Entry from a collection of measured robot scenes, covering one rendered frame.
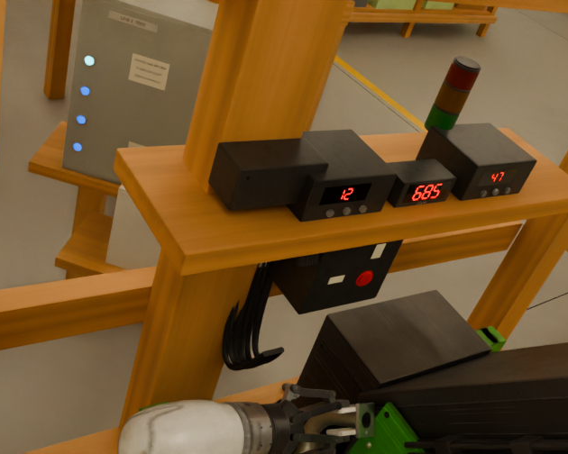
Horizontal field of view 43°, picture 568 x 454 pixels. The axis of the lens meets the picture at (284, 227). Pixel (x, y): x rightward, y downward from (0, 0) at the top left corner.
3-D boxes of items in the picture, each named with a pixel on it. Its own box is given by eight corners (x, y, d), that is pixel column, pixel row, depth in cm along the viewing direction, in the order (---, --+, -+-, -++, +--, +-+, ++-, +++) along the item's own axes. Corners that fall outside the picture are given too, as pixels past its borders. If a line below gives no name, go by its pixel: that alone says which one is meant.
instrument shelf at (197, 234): (584, 210, 145) (594, 194, 143) (178, 277, 95) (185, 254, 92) (499, 142, 160) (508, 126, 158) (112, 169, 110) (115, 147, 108)
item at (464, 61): (476, 92, 126) (487, 69, 123) (456, 93, 123) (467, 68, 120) (457, 78, 129) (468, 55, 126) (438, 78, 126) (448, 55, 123)
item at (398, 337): (427, 453, 163) (494, 349, 143) (321, 495, 146) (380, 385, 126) (380, 391, 174) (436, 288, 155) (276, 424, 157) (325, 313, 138)
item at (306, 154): (316, 202, 107) (331, 163, 103) (228, 213, 99) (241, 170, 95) (292, 175, 112) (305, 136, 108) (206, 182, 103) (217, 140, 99)
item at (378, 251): (377, 300, 127) (408, 234, 119) (299, 317, 118) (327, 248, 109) (339, 255, 135) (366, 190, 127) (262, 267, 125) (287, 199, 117)
